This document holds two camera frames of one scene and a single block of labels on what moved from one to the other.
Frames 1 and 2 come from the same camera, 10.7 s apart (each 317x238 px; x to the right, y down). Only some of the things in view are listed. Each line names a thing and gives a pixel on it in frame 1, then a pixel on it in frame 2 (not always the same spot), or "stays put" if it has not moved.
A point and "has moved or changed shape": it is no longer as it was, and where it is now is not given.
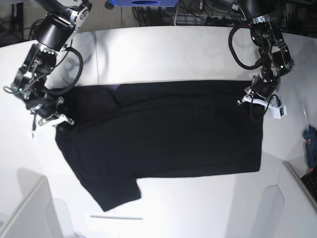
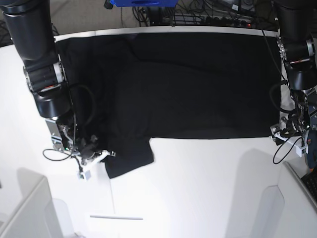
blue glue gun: [310, 138] stays put
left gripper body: [46, 108] → [88, 151]
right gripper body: [262, 89] → [290, 126]
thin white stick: [131, 218] stays put
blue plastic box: [144, 3] stays put
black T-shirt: [122, 132] has moved or changed shape
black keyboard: [310, 180] stays put
